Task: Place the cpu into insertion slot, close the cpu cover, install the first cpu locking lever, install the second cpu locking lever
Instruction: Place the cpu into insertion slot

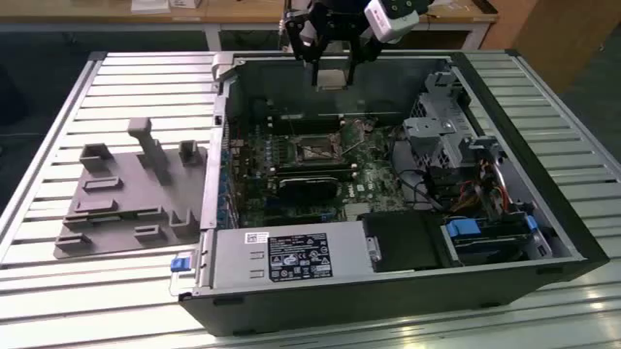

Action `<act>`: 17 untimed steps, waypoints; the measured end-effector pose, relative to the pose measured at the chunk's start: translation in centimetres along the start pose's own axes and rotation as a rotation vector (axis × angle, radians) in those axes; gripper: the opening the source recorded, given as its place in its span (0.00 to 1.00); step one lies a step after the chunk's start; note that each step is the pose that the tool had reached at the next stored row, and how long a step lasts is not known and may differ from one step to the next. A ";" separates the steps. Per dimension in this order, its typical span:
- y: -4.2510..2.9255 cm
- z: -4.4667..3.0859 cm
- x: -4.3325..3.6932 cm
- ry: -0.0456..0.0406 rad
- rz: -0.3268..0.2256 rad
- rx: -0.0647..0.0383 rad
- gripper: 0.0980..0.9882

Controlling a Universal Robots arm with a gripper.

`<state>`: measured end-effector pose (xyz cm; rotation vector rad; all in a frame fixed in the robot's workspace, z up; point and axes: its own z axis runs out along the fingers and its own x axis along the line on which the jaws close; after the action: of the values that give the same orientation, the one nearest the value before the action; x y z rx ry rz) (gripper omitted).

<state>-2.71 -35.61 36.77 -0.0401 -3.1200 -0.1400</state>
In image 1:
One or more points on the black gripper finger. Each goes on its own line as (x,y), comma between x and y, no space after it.
(316,72)
(352,69)

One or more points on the silver CPU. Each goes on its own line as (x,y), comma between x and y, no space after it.
(331,79)

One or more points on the CPU socket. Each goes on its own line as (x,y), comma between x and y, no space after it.
(315,149)

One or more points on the black RAM stick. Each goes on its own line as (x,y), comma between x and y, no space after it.
(309,166)

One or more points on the metal drive cage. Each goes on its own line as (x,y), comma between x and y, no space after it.
(436,145)

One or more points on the green motherboard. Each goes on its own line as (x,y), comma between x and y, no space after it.
(377,181)

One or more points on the black graphics card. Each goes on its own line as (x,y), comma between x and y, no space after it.
(305,187)

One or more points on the white box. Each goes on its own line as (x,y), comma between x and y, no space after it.
(149,6)

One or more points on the small silver heatsink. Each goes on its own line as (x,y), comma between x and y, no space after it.
(356,211)

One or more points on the wooden cabinet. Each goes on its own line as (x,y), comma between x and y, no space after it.
(556,36)

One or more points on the wooden desk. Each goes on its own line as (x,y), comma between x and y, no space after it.
(96,18)

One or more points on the black drive box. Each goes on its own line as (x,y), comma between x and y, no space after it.
(402,240)

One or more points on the hard disk in blue carrier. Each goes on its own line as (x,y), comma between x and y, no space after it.
(463,227)

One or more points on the grey parts rack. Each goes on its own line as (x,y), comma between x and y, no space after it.
(125,189)

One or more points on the silver power supply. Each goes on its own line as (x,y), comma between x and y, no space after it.
(232,261)

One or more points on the blue case latch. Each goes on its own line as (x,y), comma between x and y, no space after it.
(180,263)

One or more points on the black open PC case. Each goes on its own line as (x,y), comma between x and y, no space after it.
(339,309)

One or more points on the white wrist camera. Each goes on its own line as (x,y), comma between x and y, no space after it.
(387,22)

